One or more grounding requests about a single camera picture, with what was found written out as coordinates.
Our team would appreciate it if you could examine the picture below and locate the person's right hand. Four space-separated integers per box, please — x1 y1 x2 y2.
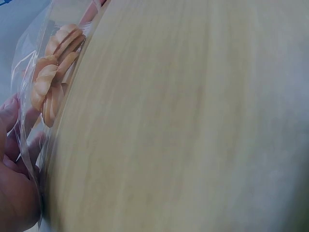
79 0 107 26

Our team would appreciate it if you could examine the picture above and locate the person's left hand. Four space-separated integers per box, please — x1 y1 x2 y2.
0 93 46 232

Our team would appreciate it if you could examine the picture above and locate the pile of tan ridged pieces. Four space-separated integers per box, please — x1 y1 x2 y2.
30 23 86 128

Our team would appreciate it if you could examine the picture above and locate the clear plastic bag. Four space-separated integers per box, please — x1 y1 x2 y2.
10 0 111 230

